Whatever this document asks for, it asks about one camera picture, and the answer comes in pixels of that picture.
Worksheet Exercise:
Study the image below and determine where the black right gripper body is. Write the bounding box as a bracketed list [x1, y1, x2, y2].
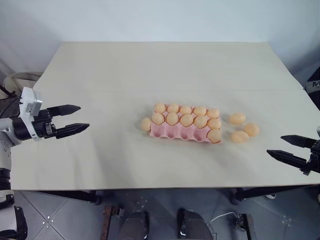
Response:
[299, 139, 320, 177]

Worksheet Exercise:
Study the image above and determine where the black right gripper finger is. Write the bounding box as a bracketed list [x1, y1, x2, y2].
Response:
[266, 149, 312, 166]
[280, 134, 318, 151]

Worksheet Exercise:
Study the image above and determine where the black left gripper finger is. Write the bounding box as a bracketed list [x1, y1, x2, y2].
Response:
[54, 122, 91, 140]
[46, 104, 82, 119]

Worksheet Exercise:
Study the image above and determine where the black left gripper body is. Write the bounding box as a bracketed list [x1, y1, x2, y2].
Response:
[31, 107, 60, 140]

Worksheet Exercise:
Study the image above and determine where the pink egg tray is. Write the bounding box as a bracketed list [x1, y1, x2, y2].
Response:
[149, 103, 222, 146]

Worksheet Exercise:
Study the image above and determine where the black table leg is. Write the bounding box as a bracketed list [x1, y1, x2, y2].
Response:
[228, 185, 320, 206]

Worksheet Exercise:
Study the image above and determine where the black bag white lettering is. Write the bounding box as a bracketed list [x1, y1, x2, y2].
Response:
[303, 66, 320, 111]

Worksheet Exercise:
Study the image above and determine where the dark rounded shape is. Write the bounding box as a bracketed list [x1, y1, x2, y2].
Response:
[118, 210, 151, 240]
[176, 207, 211, 240]

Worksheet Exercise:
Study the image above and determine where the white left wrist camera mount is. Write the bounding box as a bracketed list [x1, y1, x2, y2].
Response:
[19, 86, 44, 142]

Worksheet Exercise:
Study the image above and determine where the rusty metal bracket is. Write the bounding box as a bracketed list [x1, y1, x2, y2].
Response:
[235, 212, 257, 240]
[103, 204, 125, 240]

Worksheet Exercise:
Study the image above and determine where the white floor cable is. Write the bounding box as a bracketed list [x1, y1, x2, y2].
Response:
[209, 211, 241, 226]

